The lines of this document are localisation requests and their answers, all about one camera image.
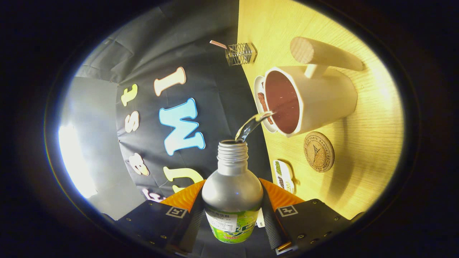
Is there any black backdrop cloth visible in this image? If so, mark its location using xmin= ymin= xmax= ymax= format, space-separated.
xmin=74 ymin=0 xmax=274 ymax=257

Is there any silver bottle with green label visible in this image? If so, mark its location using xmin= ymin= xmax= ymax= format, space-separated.
xmin=202 ymin=140 xmax=264 ymax=244

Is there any wire utensil holder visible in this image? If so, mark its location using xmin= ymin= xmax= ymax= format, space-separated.
xmin=225 ymin=43 xmax=258 ymax=66

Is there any white round plate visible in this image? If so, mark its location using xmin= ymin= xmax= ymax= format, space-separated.
xmin=254 ymin=75 xmax=278 ymax=134

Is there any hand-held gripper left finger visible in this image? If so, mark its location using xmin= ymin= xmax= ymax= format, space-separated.
xmin=102 ymin=180 xmax=207 ymax=255

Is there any wooden table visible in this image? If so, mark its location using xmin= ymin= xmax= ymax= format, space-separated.
xmin=237 ymin=0 xmax=405 ymax=220

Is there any white cup with wooden handle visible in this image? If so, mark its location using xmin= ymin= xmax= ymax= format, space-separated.
xmin=264 ymin=37 xmax=364 ymax=138

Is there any white divided bean dish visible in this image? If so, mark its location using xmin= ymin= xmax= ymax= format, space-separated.
xmin=273 ymin=160 xmax=295 ymax=195

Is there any clear juice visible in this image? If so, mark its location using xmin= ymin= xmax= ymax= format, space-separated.
xmin=235 ymin=111 xmax=275 ymax=142

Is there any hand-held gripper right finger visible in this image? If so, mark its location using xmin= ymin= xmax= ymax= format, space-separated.
xmin=259 ymin=178 xmax=364 ymax=255

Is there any round cork coaster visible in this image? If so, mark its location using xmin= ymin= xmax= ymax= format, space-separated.
xmin=304 ymin=132 xmax=335 ymax=173

